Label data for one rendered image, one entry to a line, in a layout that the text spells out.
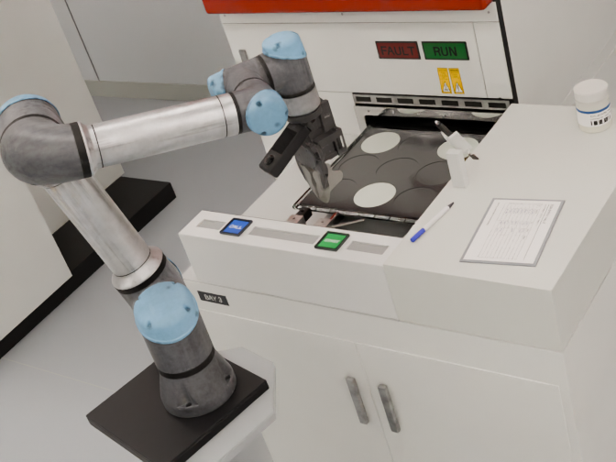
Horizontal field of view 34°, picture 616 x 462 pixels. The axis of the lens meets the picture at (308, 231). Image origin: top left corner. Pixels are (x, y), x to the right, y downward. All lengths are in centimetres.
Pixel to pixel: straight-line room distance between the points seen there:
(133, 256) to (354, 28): 90
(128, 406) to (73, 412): 150
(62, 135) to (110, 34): 387
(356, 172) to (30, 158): 95
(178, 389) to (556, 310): 72
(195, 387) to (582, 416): 75
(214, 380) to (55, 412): 171
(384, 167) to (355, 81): 30
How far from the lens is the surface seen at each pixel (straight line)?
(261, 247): 215
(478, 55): 239
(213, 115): 174
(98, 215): 190
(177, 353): 190
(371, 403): 231
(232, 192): 440
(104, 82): 580
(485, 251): 193
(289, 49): 188
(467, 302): 193
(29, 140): 172
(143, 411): 205
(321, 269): 209
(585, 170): 212
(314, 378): 236
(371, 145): 252
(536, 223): 198
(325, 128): 199
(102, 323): 392
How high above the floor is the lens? 210
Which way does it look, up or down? 32 degrees down
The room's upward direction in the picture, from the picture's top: 18 degrees counter-clockwise
